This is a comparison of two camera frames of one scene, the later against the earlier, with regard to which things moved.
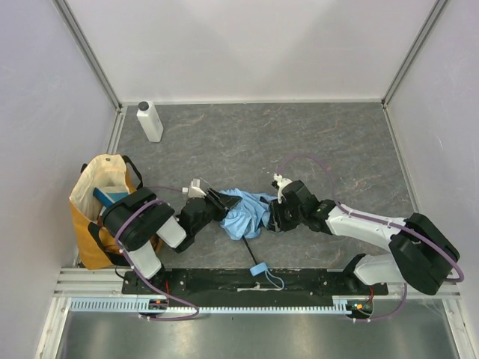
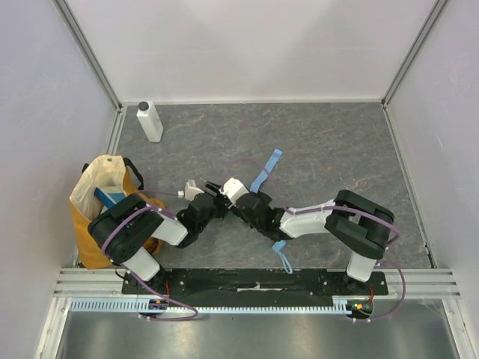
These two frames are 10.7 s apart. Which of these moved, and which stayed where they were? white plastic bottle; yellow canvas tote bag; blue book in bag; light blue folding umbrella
Moved: light blue folding umbrella
Stayed: blue book in bag; yellow canvas tote bag; white plastic bottle
